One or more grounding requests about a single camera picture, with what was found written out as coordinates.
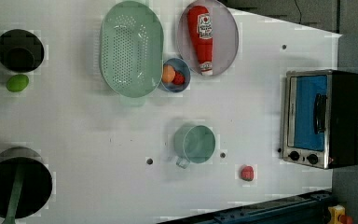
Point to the black and silver toaster oven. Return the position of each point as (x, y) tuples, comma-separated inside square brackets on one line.
[(320, 119)]

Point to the small red strawberry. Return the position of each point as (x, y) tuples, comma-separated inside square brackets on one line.
[(179, 79)]

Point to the green measuring cup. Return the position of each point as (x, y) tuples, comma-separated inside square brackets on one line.
[(193, 144)]

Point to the small blue bowl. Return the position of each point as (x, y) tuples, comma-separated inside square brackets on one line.
[(179, 65)]

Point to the orange egg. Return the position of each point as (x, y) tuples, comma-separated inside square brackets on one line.
[(168, 74)]

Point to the green perforated colander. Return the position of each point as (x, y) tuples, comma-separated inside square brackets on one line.
[(131, 51)]

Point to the red toy fruit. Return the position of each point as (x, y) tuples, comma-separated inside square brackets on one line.
[(247, 173)]

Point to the grey round plate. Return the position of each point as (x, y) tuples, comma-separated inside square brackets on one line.
[(225, 37)]

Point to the red ketchup bottle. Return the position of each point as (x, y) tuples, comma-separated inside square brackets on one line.
[(199, 23)]

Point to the large black pot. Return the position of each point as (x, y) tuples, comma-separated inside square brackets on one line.
[(26, 183)]

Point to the green lime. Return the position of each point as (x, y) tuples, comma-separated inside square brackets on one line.
[(17, 83)]

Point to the small black pot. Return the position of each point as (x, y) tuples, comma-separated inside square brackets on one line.
[(21, 51)]

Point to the yellow emergency stop button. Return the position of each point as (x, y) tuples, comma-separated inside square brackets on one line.
[(338, 215)]

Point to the green ladle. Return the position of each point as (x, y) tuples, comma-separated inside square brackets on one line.
[(14, 196)]

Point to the blue metal frame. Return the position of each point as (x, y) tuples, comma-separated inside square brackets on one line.
[(308, 208)]

